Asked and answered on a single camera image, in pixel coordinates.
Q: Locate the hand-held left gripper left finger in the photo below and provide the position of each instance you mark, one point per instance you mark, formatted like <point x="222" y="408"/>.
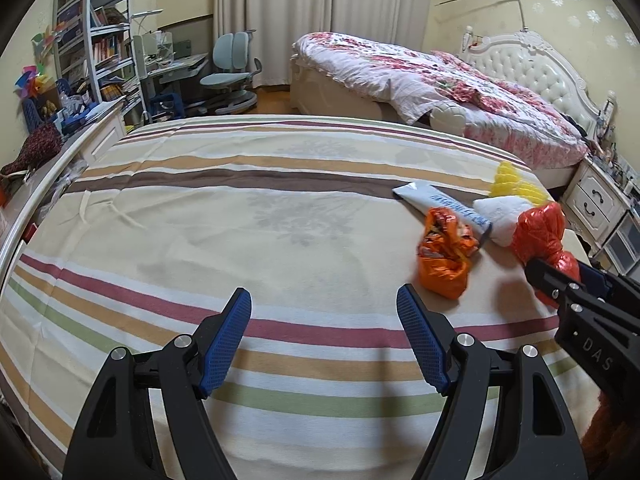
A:
<point x="225" y="340"/>

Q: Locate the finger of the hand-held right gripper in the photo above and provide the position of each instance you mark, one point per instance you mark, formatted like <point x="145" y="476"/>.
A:
<point x="597" y="280"/>
<point x="545" y="275"/>

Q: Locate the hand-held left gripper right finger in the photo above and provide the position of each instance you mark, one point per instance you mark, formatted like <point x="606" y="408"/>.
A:
<point x="420" y="340"/>

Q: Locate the orange-red plastic bag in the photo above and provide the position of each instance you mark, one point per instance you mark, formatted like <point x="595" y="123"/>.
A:
<point x="540" y="230"/>

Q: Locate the person's right forearm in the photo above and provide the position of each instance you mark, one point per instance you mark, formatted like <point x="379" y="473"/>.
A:
<point x="610" y="435"/>

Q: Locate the plastic drawer unit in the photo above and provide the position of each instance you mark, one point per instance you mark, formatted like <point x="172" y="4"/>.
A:
<point x="622" y="240"/>

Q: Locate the white rolled cloth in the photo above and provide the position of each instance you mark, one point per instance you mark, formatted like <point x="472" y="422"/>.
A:
<point x="500" y="215"/>

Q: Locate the white nightstand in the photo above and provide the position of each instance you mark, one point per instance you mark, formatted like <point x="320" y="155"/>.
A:
<point x="595" y="200"/>

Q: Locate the orange foil snack wrapper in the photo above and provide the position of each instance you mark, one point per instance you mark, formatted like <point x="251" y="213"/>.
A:
<point x="445" y="260"/>

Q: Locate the yellow foam fruit net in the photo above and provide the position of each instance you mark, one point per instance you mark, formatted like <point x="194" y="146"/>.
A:
<point x="515" y="185"/>

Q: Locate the clutter of bottles on nightstand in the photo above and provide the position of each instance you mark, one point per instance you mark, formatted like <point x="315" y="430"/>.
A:
<point x="615" y="160"/>

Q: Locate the white squeezed tube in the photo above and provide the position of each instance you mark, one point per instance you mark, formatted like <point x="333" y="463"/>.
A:
<point x="440" y="200"/>

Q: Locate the striped tablecloth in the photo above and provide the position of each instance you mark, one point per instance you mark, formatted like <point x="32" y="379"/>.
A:
<point x="250" y="185"/>

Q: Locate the white tufted bed footboard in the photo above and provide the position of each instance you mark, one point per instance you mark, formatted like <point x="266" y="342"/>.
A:
<point x="447" y="115"/>

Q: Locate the white bed with tufted headboard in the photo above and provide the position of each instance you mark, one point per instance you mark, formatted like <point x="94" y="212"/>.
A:
<point x="530" y="65"/>

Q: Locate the pink floral blanket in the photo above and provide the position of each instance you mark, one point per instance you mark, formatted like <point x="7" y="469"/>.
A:
<point x="400" y="70"/>

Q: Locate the grey-green desk chair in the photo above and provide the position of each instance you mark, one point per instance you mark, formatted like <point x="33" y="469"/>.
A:
<point x="230" y="75"/>

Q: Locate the dark red knitted item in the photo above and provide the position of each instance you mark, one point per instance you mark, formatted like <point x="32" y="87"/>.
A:
<point x="35" y="150"/>

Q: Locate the grey study desk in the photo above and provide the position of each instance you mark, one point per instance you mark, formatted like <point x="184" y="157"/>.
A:
<point x="170" y="65"/>

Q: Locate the blue plastic basket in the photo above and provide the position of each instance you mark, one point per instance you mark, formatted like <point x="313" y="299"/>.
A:
<point x="35" y="110"/>

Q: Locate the colourful pinwheel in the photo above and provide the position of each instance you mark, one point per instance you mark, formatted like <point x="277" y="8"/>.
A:
<point x="30" y="80"/>

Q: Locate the white bookshelf with books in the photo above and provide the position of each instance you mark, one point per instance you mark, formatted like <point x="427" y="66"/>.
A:
<point x="100" y="35"/>

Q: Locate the beige curtain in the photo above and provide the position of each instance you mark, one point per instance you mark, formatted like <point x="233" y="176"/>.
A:
<point x="240" y="10"/>

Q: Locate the white desk lamp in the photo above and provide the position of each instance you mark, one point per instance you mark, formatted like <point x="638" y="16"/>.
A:
<point x="145" y="15"/>

